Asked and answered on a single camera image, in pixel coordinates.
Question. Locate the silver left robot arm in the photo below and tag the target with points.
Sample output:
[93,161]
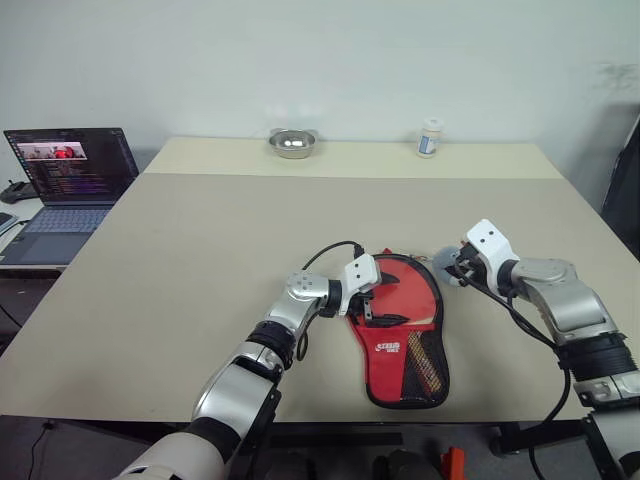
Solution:
[240,385]

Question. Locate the open grey laptop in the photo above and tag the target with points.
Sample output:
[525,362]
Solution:
[75,170]

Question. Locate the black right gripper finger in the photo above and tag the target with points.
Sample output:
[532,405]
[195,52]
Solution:
[460,252]
[457,276]

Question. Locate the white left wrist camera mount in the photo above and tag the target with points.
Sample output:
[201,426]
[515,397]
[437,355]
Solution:
[361,272]

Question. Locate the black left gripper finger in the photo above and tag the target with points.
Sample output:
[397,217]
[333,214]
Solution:
[387,320]
[389,279]

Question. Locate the stainless steel bowl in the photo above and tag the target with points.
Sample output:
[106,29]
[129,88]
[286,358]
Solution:
[294,145]

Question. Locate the black red paddle case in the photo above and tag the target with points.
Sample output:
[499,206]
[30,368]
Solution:
[390,370]

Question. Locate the black panel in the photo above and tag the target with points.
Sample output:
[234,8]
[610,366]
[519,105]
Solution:
[625,200]

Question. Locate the black handheld controller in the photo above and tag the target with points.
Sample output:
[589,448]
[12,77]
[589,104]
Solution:
[17,192]

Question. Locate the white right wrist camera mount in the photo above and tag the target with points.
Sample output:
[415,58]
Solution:
[490,242]

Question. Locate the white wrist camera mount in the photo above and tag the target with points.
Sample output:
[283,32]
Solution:
[361,272]
[490,242]

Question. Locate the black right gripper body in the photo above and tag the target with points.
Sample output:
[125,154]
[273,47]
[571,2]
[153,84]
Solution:
[472,267]

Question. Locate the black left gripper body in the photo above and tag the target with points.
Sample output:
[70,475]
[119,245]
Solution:
[364,305]

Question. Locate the red black object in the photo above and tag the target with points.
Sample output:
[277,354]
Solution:
[410,295]

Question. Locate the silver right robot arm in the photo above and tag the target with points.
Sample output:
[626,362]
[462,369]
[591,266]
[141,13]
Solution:
[570,300]

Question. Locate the red plastic object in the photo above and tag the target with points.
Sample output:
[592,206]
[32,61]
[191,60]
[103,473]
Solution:
[452,462]

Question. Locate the white plastic bottle blue label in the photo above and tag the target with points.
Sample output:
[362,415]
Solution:
[429,140]

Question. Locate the black table frame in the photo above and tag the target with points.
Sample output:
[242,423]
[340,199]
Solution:
[525,437]

